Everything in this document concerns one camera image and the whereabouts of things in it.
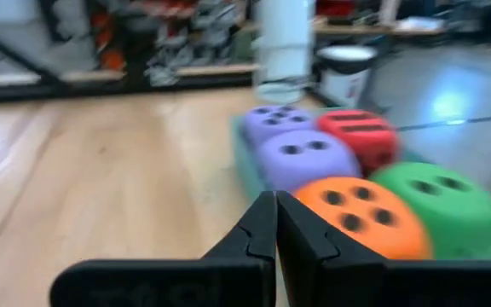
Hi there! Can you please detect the white cylindrical camera on stand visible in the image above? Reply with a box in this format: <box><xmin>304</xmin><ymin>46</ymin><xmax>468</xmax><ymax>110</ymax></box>
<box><xmin>251</xmin><ymin>0</ymin><xmax>317</xmax><ymax>106</ymax></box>

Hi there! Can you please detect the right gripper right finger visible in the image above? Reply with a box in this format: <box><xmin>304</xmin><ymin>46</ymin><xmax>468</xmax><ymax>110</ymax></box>
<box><xmin>276</xmin><ymin>190</ymin><xmax>491</xmax><ymax>307</ymax></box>

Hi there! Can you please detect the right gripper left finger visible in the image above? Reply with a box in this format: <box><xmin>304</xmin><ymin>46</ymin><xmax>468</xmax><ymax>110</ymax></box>
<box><xmin>49</xmin><ymin>190</ymin><xmax>278</xmax><ymax>307</ymax></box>

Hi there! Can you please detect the green foam die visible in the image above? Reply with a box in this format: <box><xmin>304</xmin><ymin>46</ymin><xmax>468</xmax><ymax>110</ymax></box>
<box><xmin>369</xmin><ymin>160</ymin><xmax>491</xmax><ymax>261</ymax></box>

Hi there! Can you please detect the wooden workbench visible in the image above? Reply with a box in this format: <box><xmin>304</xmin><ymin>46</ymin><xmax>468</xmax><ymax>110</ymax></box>
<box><xmin>313</xmin><ymin>14</ymin><xmax>449</xmax><ymax>39</ymax></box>

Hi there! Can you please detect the black aluminium table frame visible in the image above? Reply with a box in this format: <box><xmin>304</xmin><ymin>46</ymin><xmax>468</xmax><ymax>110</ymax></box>
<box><xmin>0</xmin><ymin>19</ymin><xmax>256</xmax><ymax>104</ymax></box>

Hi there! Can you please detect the cluttered storage shelf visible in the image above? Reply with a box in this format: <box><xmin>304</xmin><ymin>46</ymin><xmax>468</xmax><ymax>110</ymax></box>
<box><xmin>36</xmin><ymin>0</ymin><xmax>260</xmax><ymax>89</ymax></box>

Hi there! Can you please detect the teal translucent plastic bin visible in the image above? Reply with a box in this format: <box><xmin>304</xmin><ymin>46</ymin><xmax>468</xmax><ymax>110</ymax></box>
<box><xmin>229</xmin><ymin>106</ymin><xmax>491</xmax><ymax>262</ymax></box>

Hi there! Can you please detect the purple foam die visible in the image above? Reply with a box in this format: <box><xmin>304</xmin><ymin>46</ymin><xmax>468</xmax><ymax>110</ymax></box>
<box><xmin>242</xmin><ymin>105</ymin><xmax>317</xmax><ymax>148</ymax></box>
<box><xmin>255</xmin><ymin>128</ymin><xmax>363</xmax><ymax>194</ymax></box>

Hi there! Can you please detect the orange foam die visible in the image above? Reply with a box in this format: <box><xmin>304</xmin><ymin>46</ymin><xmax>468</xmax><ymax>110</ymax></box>
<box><xmin>292</xmin><ymin>176</ymin><xmax>435</xmax><ymax>261</ymax></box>

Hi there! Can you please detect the red foam die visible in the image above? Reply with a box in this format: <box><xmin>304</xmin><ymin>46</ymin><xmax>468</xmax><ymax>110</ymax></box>
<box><xmin>315</xmin><ymin>109</ymin><xmax>401</xmax><ymax>177</ymax></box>

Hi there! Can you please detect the white trash bin black liner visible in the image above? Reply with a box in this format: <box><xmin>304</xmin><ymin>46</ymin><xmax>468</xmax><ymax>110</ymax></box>
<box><xmin>315</xmin><ymin>43</ymin><xmax>378</xmax><ymax>110</ymax></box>

